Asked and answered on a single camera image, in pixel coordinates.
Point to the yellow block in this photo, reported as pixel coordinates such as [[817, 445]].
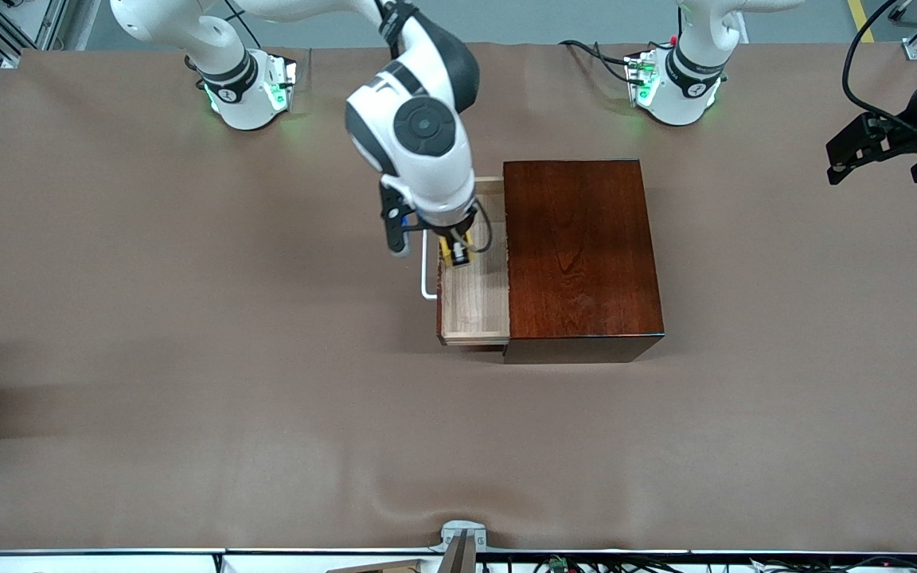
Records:
[[445, 253]]

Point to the brown table mat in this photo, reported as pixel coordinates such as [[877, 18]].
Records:
[[267, 438]]

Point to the dark brown wooden cabinet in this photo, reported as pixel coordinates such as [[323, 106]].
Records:
[[578, 255]]

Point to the white table edge rail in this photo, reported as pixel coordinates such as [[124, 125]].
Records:
[[108, 561]]

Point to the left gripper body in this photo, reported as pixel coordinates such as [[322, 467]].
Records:
[[902, 137]]

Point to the grey mounting beam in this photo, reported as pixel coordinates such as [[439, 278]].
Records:
[[458, 557]]

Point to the grey metal bracket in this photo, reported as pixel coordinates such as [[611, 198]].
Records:
[[462, 527]]

